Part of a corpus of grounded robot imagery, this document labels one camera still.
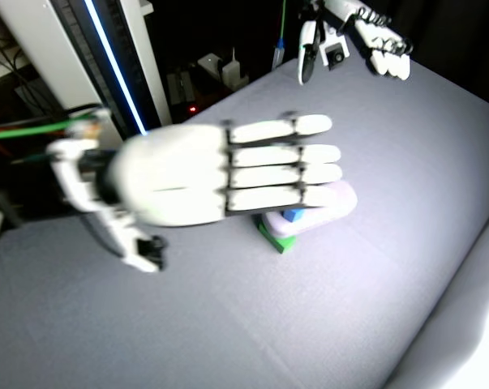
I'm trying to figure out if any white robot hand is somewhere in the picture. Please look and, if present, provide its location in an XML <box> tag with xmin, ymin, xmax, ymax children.
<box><xmin>108</xmin><ymin>113</ymin><xmax>345</xmax><ymax>228</ymax></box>
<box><xmin>296</xmin><ymin>0</ymin><xmax>414</xmax><ymax>86</ymax></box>

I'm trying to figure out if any grey oblong case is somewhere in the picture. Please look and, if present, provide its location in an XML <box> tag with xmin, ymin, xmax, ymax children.
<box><xmin>264</xmin><ymin>181</ymin><xmax>358</xmax><ymax>239</ymax></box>

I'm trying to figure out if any hanging thin green cable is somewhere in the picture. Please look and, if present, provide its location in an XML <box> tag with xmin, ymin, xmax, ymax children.
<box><xmin>270</xmin><ymin>0</ymin><xmax>289</xmax><ymax>73</ymax></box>

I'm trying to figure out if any blue white light strip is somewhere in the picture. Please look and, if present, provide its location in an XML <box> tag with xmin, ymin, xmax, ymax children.
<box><xmin>83</xmin><ymin>0</ymin><xmax>148</xmax><ymax>135</ymax></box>

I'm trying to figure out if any black device with red light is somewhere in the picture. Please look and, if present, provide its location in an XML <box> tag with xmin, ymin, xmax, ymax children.
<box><xmin>165</xmin><ymin>71</ymin><xmax>200</xmax><ymax>117</ymax></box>

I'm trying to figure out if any green rectangular block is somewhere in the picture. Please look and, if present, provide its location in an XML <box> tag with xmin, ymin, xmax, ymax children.
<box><xmin>256</xmin><ymin>214</ymin><xmax>298</xmax><ymax>255</ymax></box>

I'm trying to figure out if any white adapter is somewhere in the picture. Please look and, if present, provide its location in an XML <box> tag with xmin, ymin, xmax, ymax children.
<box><xmin>221</xmin><ymin>47</ymin><xmax>249</xmax><ymax>88</ymax></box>

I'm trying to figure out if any white column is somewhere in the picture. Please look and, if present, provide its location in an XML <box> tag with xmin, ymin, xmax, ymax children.
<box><xmin>0</xmin><ymin>0</ymin><xmax>174</xmax><ymax>137</ymax></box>

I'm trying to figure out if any white shelf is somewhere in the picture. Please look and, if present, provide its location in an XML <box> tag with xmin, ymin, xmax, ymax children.
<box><xmin>0</xmin><ymin>52</ymin><xmax>30</xmax><ymax>85</ymax></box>

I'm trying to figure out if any grey table cloth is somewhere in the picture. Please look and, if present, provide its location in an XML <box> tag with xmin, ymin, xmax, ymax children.
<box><xmin>0</xmin><ymin>38</ymin><xmax>489</xmax><ymax>389</ymax></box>

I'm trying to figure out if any small white box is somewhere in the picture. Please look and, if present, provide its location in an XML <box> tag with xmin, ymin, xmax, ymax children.
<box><xmin>197</xmin><ymin>53</ymin><xmax>225</xmax><ymax>78</ymax></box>

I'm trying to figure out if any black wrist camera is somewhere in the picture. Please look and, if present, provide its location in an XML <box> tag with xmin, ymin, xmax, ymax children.
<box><xmin>136</xmin><ymin>234</ymin><xmax>168</xmax><ymax>272</ymax></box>
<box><xmin>323</xmin><ymin>38</ymin><xmax>350</xmax><ymax>71</ymax></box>

